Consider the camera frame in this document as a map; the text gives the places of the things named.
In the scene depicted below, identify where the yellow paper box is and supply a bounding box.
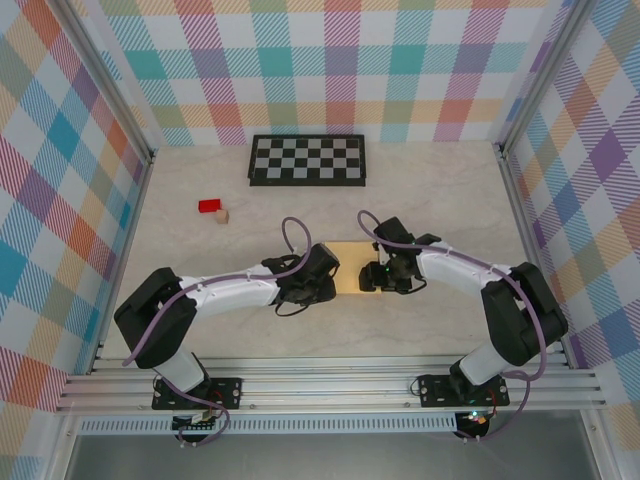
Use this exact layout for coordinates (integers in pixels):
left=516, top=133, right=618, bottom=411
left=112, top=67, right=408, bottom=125
left=319, top=241, right=389, bottom=296

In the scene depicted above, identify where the black and grey checkerboard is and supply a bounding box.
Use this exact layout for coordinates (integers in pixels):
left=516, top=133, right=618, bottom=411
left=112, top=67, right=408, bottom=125
left=246, top=133, right=370, bottom=189

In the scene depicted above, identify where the small circuit board with LED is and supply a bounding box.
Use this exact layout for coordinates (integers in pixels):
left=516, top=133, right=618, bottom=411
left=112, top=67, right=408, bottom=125
left=459, top=409, right=491, bottom=429

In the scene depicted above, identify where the thin black camera cable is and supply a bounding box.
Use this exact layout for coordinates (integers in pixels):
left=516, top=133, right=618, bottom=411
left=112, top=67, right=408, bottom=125
left=276, top=298, right=312, bottom=318

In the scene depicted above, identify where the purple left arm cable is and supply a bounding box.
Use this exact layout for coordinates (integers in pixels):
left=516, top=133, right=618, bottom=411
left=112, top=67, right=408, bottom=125
left=120, top=216, right=315, bottom=448

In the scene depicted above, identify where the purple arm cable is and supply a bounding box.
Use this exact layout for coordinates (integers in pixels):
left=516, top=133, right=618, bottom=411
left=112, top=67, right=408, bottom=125
left=120, top=216, right=315, bottom=448
left=356, top=209, right=547, bottom=444

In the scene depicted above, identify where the aluminium mounting rail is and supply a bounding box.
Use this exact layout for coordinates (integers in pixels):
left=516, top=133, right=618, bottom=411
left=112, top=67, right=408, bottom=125
left=54, top=354, right=609, bottom=414

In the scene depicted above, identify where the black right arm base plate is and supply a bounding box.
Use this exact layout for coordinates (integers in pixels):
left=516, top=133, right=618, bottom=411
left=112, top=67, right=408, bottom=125
left=417, top=373, right=511, bottom=409

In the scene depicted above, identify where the aluminium side rail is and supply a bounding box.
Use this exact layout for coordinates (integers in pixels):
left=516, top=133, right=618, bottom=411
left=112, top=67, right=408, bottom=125
left=493, top=143, right=572, bottom=369
left=88, top=149, right=157, bottom=376

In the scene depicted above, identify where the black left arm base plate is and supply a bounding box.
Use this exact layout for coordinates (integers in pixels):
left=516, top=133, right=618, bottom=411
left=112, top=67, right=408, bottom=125
left=152, top=377, right=244, bottom=411

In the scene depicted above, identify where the slotted grey cable duct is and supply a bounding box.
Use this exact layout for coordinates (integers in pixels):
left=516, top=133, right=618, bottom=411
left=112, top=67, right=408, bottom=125
left=77, top=417, right=459, bottom=436

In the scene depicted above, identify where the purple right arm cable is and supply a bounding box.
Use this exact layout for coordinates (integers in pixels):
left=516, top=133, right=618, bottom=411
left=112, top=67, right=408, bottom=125
left=356, top=209, right=547, bottom=444

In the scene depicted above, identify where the aluminium frame post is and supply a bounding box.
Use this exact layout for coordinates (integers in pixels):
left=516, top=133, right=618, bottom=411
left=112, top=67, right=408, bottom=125
left=493, top=0, right=591, bottom=157
left=57, top=0, right=157, bottom=166

